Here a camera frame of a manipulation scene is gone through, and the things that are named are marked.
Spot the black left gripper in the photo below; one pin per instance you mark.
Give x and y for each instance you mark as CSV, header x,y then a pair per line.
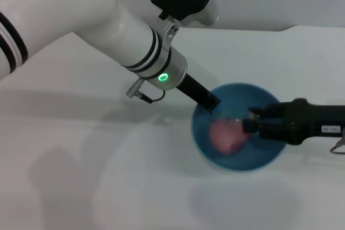
x,y
192,88

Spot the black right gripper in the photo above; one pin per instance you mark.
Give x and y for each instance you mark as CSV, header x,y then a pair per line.
x,y
299,121

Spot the pink peach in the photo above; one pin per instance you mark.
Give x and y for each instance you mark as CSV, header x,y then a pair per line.
x,y
226,138

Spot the blue bowl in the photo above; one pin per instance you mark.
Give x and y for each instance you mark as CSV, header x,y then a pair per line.
x,y
234,162

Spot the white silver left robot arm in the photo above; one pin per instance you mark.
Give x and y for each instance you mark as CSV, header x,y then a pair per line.
x,y
94,20

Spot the silver left camera bracket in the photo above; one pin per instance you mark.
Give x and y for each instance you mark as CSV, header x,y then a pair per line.
x,y
169,34

